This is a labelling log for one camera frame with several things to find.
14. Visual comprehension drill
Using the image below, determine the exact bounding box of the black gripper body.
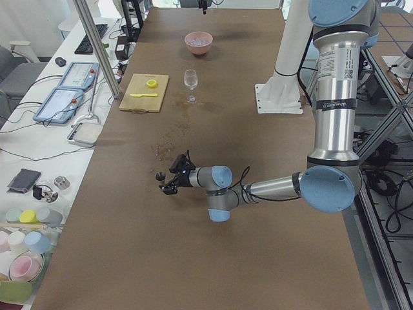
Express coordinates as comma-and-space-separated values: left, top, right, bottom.
171, 167, 195, 188

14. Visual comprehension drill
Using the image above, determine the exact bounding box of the steel double jigger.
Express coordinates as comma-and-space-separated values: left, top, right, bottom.
156, 171, 166, 188

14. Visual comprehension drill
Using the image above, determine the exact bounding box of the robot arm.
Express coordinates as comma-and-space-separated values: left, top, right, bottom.
156, 1, 380, 222

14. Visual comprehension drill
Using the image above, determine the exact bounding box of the clear wine glass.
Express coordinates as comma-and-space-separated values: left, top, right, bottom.
184, 69, 198, 103

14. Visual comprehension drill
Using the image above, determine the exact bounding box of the clear ice cubes pile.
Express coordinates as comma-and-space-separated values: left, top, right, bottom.
188, 37, 209, 47

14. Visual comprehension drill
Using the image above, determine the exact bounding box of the yellow plastic knife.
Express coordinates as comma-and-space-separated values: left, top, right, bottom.
129, 93, 158, 98

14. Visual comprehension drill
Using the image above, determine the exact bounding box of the yellow lemon half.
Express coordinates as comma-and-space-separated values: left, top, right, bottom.
146, 79, 158, 88

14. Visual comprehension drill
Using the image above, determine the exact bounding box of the bamboo cutting board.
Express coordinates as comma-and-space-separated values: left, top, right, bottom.
119, 74, 169, 113

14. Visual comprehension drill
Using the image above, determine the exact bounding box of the small steel cup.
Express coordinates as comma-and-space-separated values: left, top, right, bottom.
54, 176, 70, 191

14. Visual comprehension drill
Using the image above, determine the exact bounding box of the grey plastic cup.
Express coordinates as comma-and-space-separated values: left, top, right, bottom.
36, 207, 63, 228

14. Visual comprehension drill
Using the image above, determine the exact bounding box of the blue teach pendant near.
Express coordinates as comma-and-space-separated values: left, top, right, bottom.
33, 87, 84, 125

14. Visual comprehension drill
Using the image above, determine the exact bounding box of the blue teach pendant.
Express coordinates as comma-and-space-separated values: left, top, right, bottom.
33, 87, 84, 125
58, 62, 99, 90

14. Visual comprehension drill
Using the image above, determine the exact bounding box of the pink bowl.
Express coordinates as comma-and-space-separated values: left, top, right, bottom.
184, 31, 214, 56

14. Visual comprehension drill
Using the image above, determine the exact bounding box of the blue teach pendant far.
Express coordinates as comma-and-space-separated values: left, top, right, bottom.
58, 62, 99, 90

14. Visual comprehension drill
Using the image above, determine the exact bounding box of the grey folded cloth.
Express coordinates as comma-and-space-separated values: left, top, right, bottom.
8, 169, 41, 193

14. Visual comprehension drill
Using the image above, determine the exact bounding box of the yellow plastic cup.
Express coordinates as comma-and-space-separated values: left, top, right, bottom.
19, 210, 40, 225

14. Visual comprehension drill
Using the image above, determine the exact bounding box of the green plastic cup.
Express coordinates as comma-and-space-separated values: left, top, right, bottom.
6, 208, 23, 223

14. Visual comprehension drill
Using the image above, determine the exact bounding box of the black keyboard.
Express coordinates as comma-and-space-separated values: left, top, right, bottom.
74, 23, 109, 55

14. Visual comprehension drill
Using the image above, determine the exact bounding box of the grey computer mouse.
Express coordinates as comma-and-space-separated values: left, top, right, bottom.
55, 57, 66, 67

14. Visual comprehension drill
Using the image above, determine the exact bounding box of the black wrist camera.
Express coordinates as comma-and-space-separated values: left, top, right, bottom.
169, 150, 196, 174

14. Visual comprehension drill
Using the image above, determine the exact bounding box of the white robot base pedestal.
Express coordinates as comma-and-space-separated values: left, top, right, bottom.
255, 0, 312, 114

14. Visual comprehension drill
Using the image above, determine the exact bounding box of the aluminium frame post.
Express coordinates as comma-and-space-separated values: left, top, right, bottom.
73, 0, 121, 99

